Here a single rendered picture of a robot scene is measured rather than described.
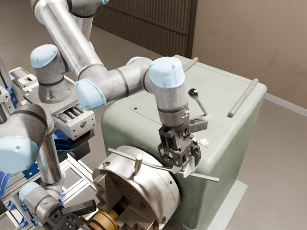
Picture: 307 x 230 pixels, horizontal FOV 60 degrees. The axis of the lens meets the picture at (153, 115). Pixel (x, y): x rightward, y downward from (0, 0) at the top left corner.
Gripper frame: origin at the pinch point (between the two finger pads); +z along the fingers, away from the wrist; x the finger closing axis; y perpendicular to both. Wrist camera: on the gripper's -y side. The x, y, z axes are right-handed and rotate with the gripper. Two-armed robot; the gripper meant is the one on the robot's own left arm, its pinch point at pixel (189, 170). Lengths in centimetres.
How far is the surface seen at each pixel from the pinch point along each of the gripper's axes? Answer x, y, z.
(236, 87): -7, -52, 2
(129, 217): -16.2, 15.1, 15.0
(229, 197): -13, -49, 74
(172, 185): -7.9, 0.1, 10.3
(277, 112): -32, -216, 125
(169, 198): -7.2, 3.7, 12.6
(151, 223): -9.1, 12.6, 16.2
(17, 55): -371, -121, 40
